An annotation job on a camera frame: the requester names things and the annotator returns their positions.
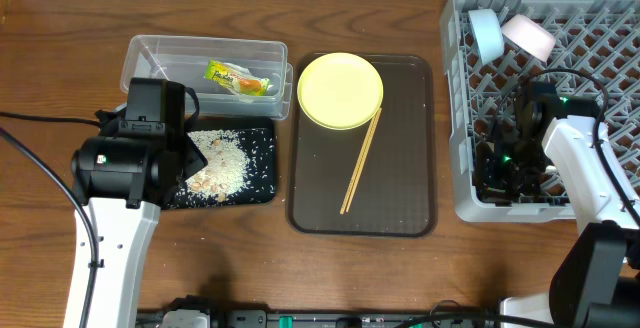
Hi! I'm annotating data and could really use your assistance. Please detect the rice food waste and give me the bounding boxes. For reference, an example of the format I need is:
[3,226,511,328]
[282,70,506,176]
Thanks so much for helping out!
[186,130,250,203]

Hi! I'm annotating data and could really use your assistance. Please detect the green snack wrapper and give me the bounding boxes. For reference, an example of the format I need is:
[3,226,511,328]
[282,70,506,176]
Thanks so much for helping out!
[204,60,271,96]

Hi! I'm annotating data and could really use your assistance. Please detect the white bowl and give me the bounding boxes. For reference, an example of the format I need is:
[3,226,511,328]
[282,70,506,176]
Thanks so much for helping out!
[501,14,556,61]

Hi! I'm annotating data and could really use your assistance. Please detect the wooden chopstick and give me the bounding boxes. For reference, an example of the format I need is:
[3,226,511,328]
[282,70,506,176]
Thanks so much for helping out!
[344,108,383,213]
[339,107,381,215]

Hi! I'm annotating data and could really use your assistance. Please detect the light blue bowl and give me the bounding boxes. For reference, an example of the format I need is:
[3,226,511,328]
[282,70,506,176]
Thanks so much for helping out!
[468,9,504,65]

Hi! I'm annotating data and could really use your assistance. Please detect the yellow plate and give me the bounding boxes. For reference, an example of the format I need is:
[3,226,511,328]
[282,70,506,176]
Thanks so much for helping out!
[297,53,384,130]

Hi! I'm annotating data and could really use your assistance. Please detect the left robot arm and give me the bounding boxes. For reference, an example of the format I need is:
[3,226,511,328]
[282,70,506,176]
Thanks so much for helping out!
[64,78,207,327]

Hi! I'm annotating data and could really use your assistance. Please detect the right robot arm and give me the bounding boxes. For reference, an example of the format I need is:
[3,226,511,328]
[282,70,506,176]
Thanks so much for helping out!
[476,83,639,327]

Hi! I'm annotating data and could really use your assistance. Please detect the black waste tray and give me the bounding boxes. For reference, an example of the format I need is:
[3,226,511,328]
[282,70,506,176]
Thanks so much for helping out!
[165,117,277,210]

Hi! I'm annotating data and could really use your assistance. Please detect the clear plastic waste bin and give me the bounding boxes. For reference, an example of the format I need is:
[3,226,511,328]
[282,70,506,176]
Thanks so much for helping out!
[120,35,293,120]

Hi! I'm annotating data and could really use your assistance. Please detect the grey dishwasher rack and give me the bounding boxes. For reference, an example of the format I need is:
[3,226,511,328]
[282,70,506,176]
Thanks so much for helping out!
[440,0,639,223]

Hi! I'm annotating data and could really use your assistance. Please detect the brown plastic serving tray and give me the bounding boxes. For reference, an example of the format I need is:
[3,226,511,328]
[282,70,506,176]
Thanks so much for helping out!
[286,54,437,238]

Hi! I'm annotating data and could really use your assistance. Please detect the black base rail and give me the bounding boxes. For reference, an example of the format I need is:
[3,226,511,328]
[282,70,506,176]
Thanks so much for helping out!
[134,295,478,328]

